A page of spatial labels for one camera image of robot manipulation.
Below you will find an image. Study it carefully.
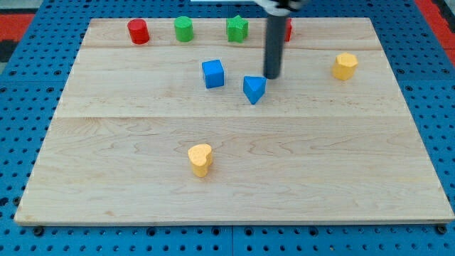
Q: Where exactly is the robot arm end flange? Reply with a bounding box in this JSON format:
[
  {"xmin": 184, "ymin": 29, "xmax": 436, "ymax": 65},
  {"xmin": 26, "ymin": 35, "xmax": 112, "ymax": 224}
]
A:
[{"xmin": 254, "ymin": 0, "xmax": 309, "ymax": 16}]

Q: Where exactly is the blue triangle block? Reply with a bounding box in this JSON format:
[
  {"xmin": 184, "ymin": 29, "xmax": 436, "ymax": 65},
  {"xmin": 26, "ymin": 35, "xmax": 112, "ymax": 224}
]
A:
[{"xmin": 242, "ymin": 76, "xmax": 267, "ymax": 105}]

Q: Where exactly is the yellow heart block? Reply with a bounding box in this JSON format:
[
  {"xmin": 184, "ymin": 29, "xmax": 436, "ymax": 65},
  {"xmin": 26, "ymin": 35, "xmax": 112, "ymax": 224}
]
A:
[{"xmin": 188, "ymin": 144, "xmax": 213, "ymax": 178}]

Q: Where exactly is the blue cube block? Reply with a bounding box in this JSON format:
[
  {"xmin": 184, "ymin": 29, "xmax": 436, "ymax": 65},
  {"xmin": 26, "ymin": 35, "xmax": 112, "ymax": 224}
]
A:
[{"xmin": 201, "ymin": 59, "xmax": 225, "ymax": 89}]

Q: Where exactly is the light wooden board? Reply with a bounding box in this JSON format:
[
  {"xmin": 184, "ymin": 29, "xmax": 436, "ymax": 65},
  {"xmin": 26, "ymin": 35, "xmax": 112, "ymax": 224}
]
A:
[{"xmin": 15, "ymin": 18, "xmax": 454, "ymax": 226}]

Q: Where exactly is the green star block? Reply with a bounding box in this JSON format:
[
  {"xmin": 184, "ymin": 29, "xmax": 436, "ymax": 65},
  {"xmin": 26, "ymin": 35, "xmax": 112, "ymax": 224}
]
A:
[{"xmin": 226, "ymin": 15, "xmax": 249, "ymax": 43}]

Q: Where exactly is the green cylinder block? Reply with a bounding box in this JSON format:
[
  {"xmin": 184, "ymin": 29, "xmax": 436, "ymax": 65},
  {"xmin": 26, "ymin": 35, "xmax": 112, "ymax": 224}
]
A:
[{"xmin": 174, "ymin": 16, "xmax": 193, "ymax": 42}]

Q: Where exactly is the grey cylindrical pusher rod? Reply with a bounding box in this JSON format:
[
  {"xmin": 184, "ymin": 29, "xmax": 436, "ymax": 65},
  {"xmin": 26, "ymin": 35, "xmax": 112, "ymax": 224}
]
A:
[{"xmin": 263, "ymin": 15, "xmax": 287, "ymax": 80}]

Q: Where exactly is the red block behind rod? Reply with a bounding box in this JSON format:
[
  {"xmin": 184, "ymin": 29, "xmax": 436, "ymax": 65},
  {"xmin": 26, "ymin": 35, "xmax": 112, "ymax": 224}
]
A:
[{"xmin": 284, "ymin": 18, "xmax": 292, "ymax": 42}]

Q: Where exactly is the yellow hexagon block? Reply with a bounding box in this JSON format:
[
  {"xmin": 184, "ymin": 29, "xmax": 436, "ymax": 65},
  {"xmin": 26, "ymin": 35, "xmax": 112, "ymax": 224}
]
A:
[{"xmin": 332, "ymin": 53, "xmax": 358, "ymax": 81}]

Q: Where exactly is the red cylinder block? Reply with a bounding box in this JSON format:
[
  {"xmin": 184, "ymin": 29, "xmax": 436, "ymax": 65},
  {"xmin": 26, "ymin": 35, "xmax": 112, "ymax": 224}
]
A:
[{"xmin": 127, "ymin": 18, "xmax": 150, "ymax": 45}]

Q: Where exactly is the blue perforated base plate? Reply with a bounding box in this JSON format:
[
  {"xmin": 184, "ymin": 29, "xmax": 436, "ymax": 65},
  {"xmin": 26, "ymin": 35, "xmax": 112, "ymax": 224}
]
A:
[{"xmin": 1, "ymin": 1, "xmax": 454, "ymax": 255}]

